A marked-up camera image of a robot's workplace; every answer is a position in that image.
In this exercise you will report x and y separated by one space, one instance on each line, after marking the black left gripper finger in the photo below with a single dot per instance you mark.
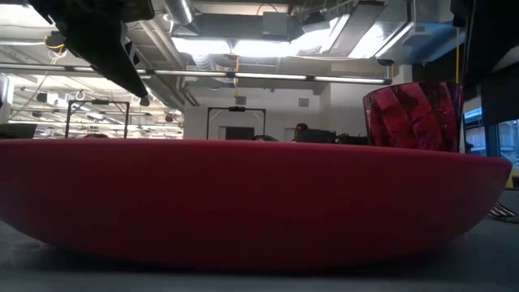
101 48
131 52

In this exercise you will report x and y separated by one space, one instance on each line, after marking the pink plate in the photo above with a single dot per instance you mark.
251 203

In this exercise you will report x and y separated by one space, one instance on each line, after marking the red faceted cup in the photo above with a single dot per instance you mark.
413 117

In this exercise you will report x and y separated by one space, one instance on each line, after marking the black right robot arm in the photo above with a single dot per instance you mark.
492 36

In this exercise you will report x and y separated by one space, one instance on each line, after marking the long ceiling light strip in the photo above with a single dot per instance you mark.
267 76

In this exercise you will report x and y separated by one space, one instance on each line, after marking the person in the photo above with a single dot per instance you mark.
265 138
301 130

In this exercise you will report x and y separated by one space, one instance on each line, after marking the black monitor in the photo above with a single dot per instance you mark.
316 136

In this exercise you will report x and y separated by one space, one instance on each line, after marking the black metal frame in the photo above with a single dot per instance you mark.
236 119
97 117

